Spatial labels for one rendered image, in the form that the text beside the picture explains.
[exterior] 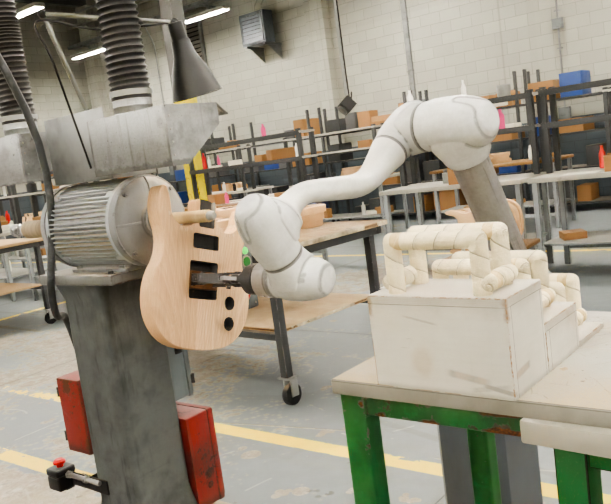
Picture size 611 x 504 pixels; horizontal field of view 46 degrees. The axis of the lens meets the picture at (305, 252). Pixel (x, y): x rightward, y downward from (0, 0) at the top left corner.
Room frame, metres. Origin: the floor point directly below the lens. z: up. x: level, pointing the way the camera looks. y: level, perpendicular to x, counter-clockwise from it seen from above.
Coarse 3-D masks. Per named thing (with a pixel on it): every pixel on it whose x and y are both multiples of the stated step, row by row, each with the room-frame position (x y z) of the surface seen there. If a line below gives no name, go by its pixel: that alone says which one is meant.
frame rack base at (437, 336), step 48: (432, 288) 1.28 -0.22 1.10; (528, 288) 1.19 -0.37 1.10; (384, 336) 1.28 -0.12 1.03; (432, 336) 1.22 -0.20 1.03; (480, 336) 1.16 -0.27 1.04; (528, 336) 1.18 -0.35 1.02; (384, 384) 1.29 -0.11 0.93; (432, 384) 1.22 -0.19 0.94; (480, 384) 1.16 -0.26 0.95; (528, 384) 1.17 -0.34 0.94
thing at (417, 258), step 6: (414, 252) 1.33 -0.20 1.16; (420, 252) 1.33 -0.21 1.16; (414, 258) 1.34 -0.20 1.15; (420, 258) 1.33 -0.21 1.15; (414, 264) 1.34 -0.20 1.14; (420, 264) 1.33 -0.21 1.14; (426, 264) 1.34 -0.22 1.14; (420, 270) 1.33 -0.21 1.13; (426, 270) 1.34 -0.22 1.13; (420, 276) 1.33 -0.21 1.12; (426, 276) 1.34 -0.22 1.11; (414, 282) 1.34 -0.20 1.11; (420, 282) 1.33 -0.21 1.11; (426, 282) 1.34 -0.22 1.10
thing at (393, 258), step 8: (384, 248) 1.28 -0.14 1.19; (392, 248) 1.27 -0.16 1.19; (384, 256) 1.29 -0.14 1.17; (392, 256) 1.27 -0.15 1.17; (400, 256) 1.28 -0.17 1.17; (392, 264) 1.27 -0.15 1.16; (400, 264) 1.27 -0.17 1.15; (392, 272) 1.27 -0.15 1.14; (400, 272) 1.27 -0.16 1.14; (392, 280) 1.27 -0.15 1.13; (400, 280) 1.27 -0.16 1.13; (392, 288) 1.27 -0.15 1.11; (400, 288) 1.27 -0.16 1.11
